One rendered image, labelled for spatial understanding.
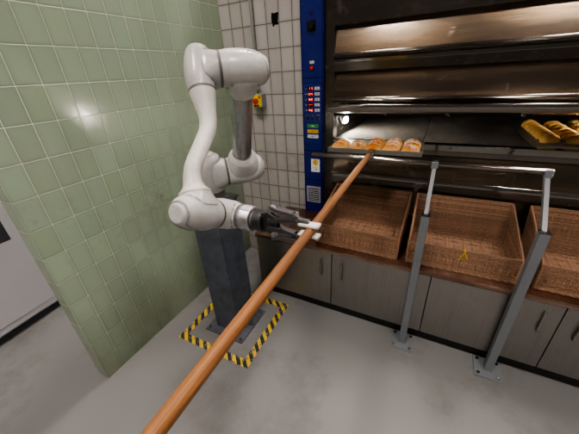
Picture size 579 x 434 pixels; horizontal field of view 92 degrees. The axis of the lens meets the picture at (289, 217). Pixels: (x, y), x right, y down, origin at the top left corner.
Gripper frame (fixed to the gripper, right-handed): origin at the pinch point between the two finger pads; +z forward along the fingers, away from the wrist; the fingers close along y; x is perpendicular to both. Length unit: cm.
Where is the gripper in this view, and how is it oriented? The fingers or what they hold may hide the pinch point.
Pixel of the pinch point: (309, 229)
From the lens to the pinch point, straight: 88.8
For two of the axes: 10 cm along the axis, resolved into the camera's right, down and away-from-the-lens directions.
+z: 9.0, 1.6, -4.0
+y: 0.4, 8.8, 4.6
